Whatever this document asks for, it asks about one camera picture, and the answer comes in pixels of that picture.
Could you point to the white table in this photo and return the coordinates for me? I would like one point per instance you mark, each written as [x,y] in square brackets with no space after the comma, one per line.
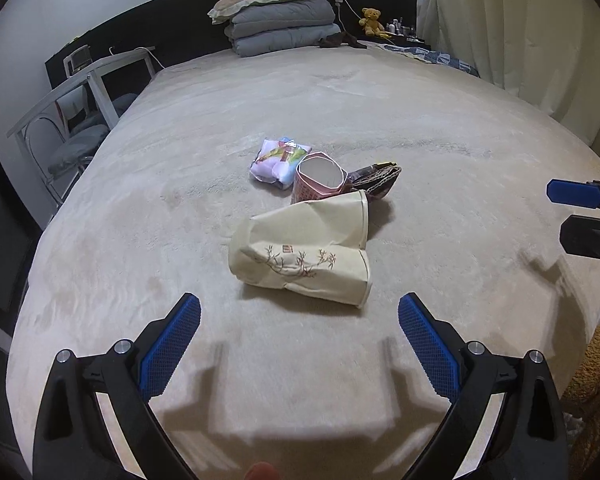
[97,72]

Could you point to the pink paper cup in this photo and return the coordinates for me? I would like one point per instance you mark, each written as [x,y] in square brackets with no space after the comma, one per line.
[315,185]

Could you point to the folded grey quilt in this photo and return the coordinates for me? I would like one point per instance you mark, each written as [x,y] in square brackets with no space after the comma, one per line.
[280,30]

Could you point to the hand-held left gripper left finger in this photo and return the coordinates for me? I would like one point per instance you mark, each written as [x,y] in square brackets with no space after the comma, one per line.
[172,345]

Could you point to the group of small bottles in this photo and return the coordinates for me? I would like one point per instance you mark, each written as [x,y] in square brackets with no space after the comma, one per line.
[399,27]

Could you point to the brown wrapper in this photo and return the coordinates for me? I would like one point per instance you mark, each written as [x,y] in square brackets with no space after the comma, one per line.
[375,177]

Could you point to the yellow teddy bear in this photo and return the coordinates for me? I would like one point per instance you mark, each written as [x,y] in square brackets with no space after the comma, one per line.
[372,22]

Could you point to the colourful tissue packet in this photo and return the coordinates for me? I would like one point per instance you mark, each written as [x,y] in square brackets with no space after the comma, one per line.
[277,162]

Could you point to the small grey appliance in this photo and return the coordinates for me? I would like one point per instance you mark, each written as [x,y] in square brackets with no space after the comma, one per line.
[77,59]

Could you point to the black headboard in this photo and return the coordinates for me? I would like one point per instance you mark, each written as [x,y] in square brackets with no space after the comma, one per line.
[180,25]

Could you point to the cream curtain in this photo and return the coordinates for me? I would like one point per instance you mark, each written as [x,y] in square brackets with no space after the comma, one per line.
[520,35]

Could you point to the plain beige paper cup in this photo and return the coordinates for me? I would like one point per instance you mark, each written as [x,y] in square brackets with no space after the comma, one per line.
[315,217]

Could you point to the beige paper cup branch print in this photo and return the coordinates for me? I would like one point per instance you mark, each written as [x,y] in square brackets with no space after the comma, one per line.
[300,270]

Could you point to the brown shaggy rug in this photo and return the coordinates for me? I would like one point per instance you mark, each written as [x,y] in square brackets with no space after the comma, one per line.
[595,385]

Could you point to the chair with grey cushion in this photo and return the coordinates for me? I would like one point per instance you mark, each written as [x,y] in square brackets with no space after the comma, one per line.
[75,145]

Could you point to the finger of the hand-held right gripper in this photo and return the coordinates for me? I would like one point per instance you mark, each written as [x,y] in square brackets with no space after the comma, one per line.
[570,192]
[595,237]

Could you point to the dark brown cloth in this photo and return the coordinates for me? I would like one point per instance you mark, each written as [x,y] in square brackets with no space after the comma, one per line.
[337,40]

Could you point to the blue patterned cloth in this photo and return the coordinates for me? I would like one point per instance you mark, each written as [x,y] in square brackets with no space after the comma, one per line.
[430,57]

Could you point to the person's left hand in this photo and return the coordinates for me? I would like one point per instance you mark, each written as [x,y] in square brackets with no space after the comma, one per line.
[263,472]

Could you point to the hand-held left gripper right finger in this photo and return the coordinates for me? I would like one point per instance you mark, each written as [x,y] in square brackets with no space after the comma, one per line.
[430,345]

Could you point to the beige fleece blanket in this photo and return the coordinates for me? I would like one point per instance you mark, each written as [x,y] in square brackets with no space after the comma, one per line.
[180,210]

